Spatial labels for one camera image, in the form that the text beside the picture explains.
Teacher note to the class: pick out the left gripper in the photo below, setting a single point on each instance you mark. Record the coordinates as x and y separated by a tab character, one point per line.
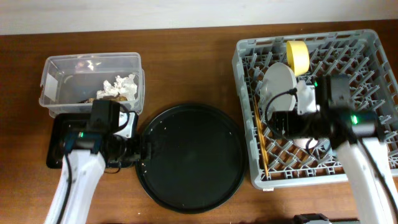
135	151

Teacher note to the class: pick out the white napkin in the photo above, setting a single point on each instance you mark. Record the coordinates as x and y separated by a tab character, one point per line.
125	87

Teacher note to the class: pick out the black rectangular tray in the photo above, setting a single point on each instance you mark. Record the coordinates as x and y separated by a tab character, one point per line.
69	134

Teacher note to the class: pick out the round black tray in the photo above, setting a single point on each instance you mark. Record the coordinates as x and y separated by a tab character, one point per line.
199	158

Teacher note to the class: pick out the grey dishwasher rack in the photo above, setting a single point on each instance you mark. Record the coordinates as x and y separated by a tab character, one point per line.
277	163

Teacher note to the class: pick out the grey plate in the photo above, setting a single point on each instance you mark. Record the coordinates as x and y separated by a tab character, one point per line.
277	79

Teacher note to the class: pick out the clear plastic bin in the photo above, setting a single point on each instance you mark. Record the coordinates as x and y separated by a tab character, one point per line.
69	81

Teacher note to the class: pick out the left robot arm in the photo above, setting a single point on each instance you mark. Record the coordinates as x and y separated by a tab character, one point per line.
81	170

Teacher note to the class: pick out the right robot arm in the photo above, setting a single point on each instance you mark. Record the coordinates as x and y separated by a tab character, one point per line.
357	138

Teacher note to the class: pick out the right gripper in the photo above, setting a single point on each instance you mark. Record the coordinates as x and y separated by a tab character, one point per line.
290	128

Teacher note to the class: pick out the pink cup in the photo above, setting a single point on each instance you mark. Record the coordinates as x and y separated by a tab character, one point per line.
305	143

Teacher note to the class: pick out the yellow bowl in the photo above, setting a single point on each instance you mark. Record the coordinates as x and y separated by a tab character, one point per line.
297	57

